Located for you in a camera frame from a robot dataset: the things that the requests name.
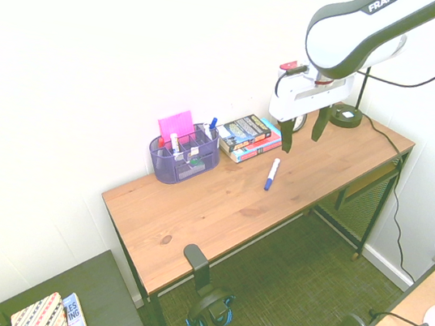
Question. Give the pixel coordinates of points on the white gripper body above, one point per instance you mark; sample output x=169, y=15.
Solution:
x=292, y=100

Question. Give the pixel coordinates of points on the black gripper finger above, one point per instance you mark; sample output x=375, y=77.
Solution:
x=320, y=125
x=287, y=136

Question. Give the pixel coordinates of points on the blue and white marker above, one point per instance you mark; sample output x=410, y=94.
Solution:
x=271, y=176

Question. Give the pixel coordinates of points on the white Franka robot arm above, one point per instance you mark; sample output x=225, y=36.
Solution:
x=342, y=38

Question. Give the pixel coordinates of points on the blue cap marker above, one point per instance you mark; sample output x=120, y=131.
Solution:
x=213, y=124

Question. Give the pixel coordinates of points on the white marker with grey cap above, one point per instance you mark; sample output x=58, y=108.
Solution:
x=206, y=129

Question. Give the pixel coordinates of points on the white marker with printed label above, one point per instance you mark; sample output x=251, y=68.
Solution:
x=175, y=143

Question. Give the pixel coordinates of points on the red cap marker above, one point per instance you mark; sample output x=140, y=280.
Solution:
x=161, y=141

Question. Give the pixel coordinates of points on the black twin bell alarm clock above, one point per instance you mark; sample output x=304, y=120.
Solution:
x=300, y=124

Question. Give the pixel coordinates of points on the black desk lamp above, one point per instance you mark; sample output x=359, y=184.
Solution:
x=345, y=117

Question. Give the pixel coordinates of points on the red and blue book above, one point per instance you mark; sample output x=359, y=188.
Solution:
x=261, y=147

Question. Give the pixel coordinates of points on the black paperback book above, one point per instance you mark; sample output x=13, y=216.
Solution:
x=244, y=132

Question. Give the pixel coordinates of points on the purple mesh desk organizer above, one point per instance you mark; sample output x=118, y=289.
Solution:
x=184, y=166

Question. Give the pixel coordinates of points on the pink sticky note pad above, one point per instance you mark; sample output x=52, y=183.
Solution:
x=174, y=124

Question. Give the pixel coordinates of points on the black headphone hook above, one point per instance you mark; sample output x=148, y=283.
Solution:
x=198, y=262

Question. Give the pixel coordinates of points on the black and blue headphones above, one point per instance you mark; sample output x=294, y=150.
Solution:
x=207, y=313

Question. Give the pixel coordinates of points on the black side bench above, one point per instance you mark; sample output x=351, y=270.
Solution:
x=98, y=301

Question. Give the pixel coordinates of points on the white magazine with print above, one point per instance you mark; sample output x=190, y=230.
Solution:
x=76, y=316

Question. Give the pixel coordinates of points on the patterned striped book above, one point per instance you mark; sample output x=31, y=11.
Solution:
x=41, y=315

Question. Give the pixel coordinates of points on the red and white wrist camera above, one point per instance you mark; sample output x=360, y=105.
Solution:
x=291, y=66

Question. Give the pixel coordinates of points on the wooden desk with black frame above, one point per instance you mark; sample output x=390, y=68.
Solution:
x=235, y=206

